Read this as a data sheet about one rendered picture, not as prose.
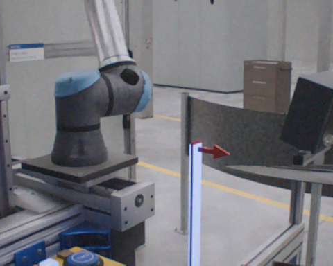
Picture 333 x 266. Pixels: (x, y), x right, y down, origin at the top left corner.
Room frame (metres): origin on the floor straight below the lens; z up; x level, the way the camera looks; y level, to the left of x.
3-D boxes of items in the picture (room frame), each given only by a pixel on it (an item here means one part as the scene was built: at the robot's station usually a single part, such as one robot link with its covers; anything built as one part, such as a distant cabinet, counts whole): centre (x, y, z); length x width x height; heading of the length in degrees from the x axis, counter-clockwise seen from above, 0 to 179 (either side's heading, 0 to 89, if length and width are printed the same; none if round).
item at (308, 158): (1.28, -0.41, 1.04); 0.24 x 0.03 x 0.03; 144
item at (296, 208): (1.19, -0.35, 0.96); 0.03 x 0.03 x 0.20; 54
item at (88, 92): (1.21, 0.23, 1.20); 0.13 x 0.12 x 0.14; 128
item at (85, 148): (1.21, 0.23, 1.09); 0.15 x 0.15 x 0.10
